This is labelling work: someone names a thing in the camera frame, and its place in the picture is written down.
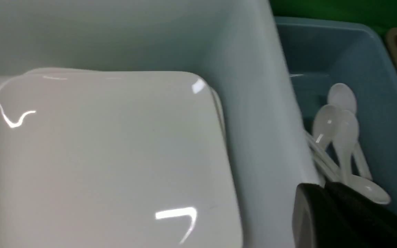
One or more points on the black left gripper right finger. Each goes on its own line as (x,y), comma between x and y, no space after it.
(372,222)

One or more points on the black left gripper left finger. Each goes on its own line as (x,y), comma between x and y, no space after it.
(316,221)

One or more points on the large white square plate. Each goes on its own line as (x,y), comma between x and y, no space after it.
(114,160)

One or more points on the teal plastic bin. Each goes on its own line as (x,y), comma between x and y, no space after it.
(320,53)

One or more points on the large white plastic tub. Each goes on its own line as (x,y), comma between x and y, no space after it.
(233,44)

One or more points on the green cloth backdrop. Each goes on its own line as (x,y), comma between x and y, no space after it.
(380,15)

